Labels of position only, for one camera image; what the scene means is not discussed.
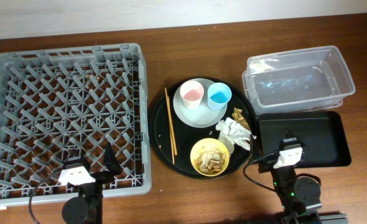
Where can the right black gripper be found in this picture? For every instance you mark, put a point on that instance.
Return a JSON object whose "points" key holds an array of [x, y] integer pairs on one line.
{"points": [[267, 167]]}

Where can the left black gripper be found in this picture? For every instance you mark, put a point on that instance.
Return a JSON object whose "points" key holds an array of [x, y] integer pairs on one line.
{"points": [[98, 177]]}

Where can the gold foil wrapper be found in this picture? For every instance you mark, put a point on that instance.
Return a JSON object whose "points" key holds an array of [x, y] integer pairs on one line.
{"points": [[239, 118]]}

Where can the white paper napkin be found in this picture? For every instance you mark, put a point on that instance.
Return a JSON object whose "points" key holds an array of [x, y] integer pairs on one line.
{"points": [[231, 133]]}

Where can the blue plastic cup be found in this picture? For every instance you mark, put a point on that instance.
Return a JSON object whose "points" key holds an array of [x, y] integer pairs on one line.
{"points": [[219, 94]]}

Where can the yellow plastic bowl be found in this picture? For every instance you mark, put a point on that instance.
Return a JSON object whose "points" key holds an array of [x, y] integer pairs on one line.
{"points": [[205, 144]]}

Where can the food scraps and rice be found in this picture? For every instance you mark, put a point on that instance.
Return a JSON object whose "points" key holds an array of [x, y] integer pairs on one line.
{"points": [[210, 161]]}

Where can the pink plastic cup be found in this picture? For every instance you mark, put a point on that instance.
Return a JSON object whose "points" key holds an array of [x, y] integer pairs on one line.
{"points": [[192, 93]]}

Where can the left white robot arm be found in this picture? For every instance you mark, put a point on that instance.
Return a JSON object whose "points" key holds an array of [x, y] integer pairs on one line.
{"points": [[87, 207]]}

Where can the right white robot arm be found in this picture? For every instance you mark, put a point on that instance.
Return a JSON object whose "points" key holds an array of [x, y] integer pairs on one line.
{"points": [[299, 193]]}

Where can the clear plastic waste bin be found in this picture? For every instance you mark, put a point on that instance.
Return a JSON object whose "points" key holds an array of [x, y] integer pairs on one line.
{"points": [[309, 79]]}

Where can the grey plastic dishwasher rack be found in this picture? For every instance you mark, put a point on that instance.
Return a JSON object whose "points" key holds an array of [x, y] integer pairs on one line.
{"points": [[55, 101]]}

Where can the black rectangular tray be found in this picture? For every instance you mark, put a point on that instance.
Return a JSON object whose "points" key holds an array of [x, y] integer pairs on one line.
{"points": [[321, 131]]}

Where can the round black serving tray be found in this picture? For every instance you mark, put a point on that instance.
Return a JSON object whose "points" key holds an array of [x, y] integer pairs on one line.
{"points": [[186, 136]]}

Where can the grey round plate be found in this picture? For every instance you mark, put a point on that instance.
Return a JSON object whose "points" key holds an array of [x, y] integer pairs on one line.
{"points": [[201, 117]]}

